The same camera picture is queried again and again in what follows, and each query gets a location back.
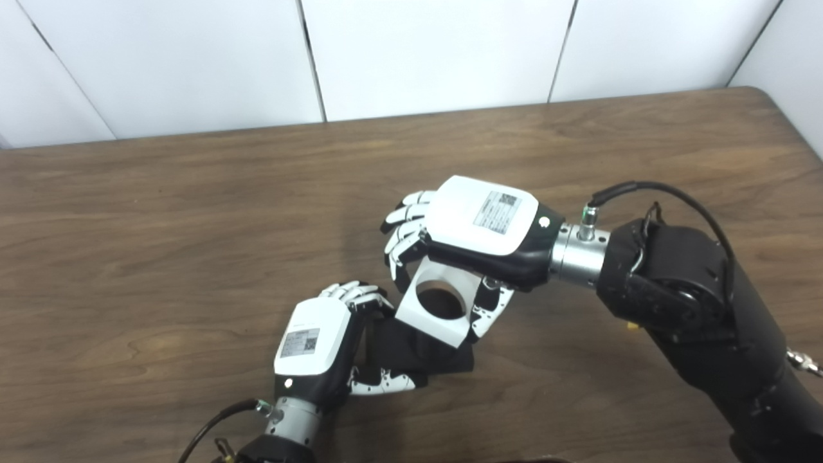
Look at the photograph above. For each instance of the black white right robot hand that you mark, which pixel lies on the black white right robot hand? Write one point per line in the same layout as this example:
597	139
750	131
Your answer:
482	222

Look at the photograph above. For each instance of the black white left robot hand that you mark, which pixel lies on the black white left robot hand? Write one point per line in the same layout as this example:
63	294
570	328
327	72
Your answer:
312	341

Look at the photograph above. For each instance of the black peg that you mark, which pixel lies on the black peg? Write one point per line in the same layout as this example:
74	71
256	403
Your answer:
411	354

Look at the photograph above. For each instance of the white square piece with hole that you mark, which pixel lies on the white square piece with hole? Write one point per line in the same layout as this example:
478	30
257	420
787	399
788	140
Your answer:
418	318

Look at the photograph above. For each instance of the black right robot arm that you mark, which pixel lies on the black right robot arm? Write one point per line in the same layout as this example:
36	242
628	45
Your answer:
701	308

